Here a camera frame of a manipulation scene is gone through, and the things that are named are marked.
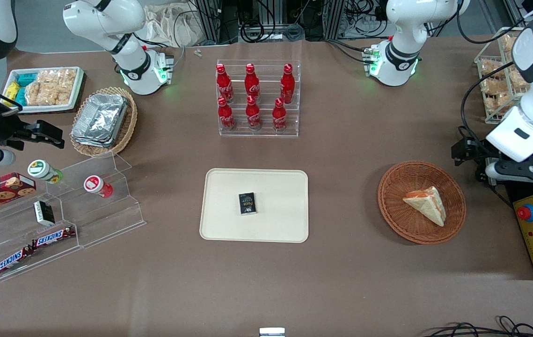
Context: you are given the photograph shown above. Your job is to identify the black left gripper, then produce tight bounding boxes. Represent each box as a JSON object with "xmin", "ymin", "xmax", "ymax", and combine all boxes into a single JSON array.
[{"xmin": 452, "ymin": 139, "xmax": 496, "ymax": 167}]

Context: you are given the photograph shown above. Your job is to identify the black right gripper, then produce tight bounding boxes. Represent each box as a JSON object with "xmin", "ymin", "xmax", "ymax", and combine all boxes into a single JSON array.
[{"xmin": 0, "ymin": 107, "xmax": 65, "ymax": 150}]

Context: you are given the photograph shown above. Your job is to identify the triangular sandwich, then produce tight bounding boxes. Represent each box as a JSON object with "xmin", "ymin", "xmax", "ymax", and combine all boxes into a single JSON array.
[{"xmin": 402, "ymin": 186, "xmax": 447, "ymax": 227}]

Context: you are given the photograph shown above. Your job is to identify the white rectangular snack tray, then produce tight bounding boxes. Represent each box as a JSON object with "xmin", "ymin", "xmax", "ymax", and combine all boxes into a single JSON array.
[{"xmin": 2, "ymin": 66, "xmax": 86, "ymax": 114}]

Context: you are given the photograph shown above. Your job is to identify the tan oval wicker basket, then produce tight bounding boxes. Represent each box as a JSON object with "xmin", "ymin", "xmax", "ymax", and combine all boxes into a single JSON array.
[{"xmin": 70, "ymin": 87, "xmax": 138, "ymax": 158}]

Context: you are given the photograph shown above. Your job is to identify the brown round wicker basket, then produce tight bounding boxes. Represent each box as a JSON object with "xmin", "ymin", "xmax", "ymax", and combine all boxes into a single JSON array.
[{"xmin": 378, "ymin": 161, "xmax": 467, "ymax": 245}]

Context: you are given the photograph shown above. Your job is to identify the beige plastic tray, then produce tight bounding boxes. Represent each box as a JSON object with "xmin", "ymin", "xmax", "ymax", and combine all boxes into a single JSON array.
[{"xmin": 199, "ymin": 168, "xmax": 309, "ymax": 243}]

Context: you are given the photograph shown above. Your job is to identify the green lid yoghurt cup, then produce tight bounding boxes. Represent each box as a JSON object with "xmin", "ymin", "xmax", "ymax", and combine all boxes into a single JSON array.
[{"xmin": 28, "ymin": 160, "xmax": 64, "ymax": 184}]

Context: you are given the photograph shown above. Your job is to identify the rice cracker bag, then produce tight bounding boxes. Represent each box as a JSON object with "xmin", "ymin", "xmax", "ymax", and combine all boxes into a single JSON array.
[{"xmin": 25, "ymin": 68, "xmax": 78, "ymax": 107}]

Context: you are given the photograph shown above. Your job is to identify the stacked aluminium foil trays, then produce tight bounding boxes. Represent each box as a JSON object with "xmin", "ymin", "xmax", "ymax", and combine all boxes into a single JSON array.
[{"xmin": 71, "ymin": 93, "xmax": 129, "ymax": 148}]

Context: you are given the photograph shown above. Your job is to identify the red lid yoghurt cup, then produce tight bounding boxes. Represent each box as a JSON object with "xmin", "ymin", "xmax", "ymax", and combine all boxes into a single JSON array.
[{"xmin": 84, "ymin": 175, "xmax": 114, "ymax": 198}]

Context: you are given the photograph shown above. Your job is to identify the black and white small box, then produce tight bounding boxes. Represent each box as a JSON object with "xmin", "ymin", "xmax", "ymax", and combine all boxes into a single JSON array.
[{"xmin": 33, "ymin": 200, "xmax": 56, "ymax": 227}]

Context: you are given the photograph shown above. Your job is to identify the brown snickers bar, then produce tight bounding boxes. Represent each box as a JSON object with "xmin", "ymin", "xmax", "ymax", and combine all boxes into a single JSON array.
[
  {"xmin": 32, "ymin": 226, "xmax": 77, "ymax": 249},
  {"xmin": 0, "ymin": 246, "xmax": 35, "ymax": 277}
]

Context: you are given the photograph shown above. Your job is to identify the clear acrylic stepped shelf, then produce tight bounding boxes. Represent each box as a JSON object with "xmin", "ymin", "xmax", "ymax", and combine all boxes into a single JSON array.
[{"xmin": 0, "ymin": 152, "xmax": 147, "ymax": 282}]

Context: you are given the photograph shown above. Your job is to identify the beige cloth bag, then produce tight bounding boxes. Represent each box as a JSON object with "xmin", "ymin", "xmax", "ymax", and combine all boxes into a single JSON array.
[{"xmin": 142, "ymin": 4, "xmax": 202, "ymax": 48}]

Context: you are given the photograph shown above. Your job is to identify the red cola bottle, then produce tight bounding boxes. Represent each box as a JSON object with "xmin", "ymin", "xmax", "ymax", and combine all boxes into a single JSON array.
[
  {"xmin": 280, "ymin": 64, "xmax": 295, "ymax": 104},
  {"xmin": 216, "ymin": 64, "xmax": 234, "ymax": 104},
  {"xmin": 246, "ymin": 95, "xmax": 262, "ymax": 131},
  {"xmin": 218, "ymin": 97, "xmax": 236, "ymax": 132},
  {"xmin": 245, "ymin": 63, "xmax": 261, "ymax": 103},
  {"xmin": 272, "ymin": 98, "xmax": 288, "ymax": 132}
]

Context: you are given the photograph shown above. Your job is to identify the clear acrylic bottle rack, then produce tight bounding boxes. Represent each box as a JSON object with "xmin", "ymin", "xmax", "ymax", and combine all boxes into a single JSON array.
[{"xmin": 216, "ymin": 59, "xmax": 300, "ymax": 138}]

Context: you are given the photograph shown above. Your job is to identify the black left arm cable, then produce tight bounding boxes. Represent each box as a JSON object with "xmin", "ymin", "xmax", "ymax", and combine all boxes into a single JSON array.
[{"xmin": 458, "ymin": 74, "xmax": 529, "ymax": 157}]

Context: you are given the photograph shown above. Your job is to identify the wire basket with crackers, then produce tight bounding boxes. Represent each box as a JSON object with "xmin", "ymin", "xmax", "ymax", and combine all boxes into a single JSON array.
[{"xmin": 475, "ymin": 27, "xmax": 533, "ymax": 125}]

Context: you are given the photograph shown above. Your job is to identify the black floor cables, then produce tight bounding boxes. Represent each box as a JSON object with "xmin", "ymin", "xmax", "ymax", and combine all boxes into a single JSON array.
[{"xmin": 423, "ymin": 316, "xmax": 533, "ymax": 337}]

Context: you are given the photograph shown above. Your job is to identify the aluminium frame post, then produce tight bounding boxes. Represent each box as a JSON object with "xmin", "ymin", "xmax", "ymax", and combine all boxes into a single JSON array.
[
  {"xmin": 195, "ymin": 0, "xmax": 240, "ymax": 45},
  {"xmin": 323, "ymin": 0, "xmax": 347, "ymax": 41}
]

